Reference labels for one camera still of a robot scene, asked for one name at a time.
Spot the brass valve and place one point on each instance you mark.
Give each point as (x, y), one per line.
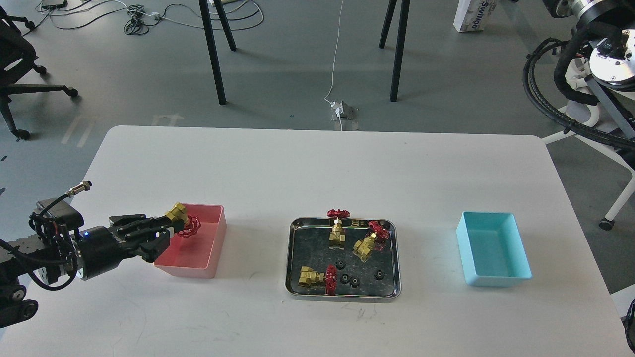
(186, 225)
(337, 236)
(376, 236)
(309, 278)

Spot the black office chair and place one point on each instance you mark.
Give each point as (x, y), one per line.
(17, 59)

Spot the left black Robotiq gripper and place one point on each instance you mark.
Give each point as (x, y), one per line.
(101, 249)

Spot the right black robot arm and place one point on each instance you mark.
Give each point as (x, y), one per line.
(594, 64)

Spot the pink plastic box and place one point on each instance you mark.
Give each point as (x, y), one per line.
(198, 255)

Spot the blue plastic box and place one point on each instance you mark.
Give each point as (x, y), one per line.
(491, 250)

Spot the grey floor power socket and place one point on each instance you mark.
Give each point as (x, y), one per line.
(341, 111)

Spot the metal tray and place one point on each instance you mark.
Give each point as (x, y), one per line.
(309, 246)

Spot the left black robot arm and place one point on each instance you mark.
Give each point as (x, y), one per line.
(59, 251)

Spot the left black tripod legs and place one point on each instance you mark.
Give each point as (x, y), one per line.
(210, 40)

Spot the white cardboard box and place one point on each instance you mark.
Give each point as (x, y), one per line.
(472, 15)

